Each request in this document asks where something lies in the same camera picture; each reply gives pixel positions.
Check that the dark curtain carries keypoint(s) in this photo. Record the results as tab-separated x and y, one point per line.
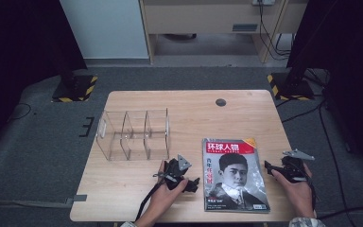
349	63

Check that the beige wooden desk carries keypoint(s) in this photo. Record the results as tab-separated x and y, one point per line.
208	19

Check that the dark round table grommet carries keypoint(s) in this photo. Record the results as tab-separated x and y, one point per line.
221	102

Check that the clear acrylic divided organizer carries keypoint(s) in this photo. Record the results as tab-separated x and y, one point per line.
135	135

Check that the grey floor tape strip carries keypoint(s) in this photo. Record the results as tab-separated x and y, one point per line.
77	199

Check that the person's right hand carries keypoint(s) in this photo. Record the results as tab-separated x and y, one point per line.
299	198

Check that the magazine with portrait cover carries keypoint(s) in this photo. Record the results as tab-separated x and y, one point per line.
233	176

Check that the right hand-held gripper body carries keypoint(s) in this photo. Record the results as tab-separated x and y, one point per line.
293	170

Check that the white partition panel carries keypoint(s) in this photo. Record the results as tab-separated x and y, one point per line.
104	28

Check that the white power strip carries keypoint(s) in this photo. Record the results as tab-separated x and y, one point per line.
263	2

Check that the person's left hand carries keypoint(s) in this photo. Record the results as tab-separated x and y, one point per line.
162	201

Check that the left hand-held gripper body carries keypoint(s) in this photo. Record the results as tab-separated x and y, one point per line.
175	171

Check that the striped metal stand base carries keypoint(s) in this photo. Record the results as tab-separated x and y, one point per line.
75	90
291	88

